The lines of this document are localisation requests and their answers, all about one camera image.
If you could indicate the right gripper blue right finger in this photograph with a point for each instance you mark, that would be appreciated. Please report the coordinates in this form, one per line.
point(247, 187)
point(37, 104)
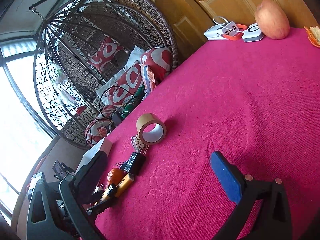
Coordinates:
point(228, 175)

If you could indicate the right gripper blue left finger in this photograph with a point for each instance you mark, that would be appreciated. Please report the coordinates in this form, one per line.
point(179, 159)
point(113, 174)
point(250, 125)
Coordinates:
point(87, 178)

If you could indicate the small orange mandarin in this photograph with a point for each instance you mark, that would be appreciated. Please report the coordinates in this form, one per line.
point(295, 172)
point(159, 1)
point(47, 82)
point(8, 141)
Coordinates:
point(115, 176)

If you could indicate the black binder clip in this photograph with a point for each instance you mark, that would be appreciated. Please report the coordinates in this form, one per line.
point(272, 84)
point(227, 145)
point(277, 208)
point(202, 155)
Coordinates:
point(135, 163)

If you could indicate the brown packing tape roll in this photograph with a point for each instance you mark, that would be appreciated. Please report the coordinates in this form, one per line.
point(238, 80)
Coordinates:
point(151, 130)

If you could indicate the smartphone on cat stand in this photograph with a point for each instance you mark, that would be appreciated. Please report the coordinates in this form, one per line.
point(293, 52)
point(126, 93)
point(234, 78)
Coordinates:
point(58, 170)

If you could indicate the white shallow cardboard box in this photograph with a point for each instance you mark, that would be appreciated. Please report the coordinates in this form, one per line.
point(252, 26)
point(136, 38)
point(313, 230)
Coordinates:
point(93, 154)

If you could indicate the pink red tablecloth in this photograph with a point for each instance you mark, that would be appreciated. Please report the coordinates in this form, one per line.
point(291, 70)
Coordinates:
point(257, 103)

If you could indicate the red white patterned cushion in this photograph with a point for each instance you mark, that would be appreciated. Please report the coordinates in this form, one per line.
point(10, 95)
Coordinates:
point(118, 90)

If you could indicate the plaid colourful pillow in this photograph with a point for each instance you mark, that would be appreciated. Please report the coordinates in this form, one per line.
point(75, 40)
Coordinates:
point(148, 78)

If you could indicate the small upper red cushion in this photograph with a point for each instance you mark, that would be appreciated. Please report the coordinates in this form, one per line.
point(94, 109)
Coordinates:
point(104, 54)

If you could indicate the white power bank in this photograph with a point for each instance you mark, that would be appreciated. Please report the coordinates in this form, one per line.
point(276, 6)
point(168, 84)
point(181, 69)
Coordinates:
point(226, 31)

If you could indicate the wicker hanging egg chair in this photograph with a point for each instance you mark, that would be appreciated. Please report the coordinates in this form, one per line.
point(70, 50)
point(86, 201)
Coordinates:
point(88, 55)

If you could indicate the large red apple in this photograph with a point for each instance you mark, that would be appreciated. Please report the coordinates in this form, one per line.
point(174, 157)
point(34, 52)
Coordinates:
point(272, 20)

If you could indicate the orange peel piece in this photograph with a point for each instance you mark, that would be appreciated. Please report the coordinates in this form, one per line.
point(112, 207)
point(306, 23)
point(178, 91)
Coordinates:
point(313, 34)

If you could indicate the white wireless charger pad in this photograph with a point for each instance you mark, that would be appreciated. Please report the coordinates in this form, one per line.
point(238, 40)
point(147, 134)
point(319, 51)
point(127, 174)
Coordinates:
point(253, 33)

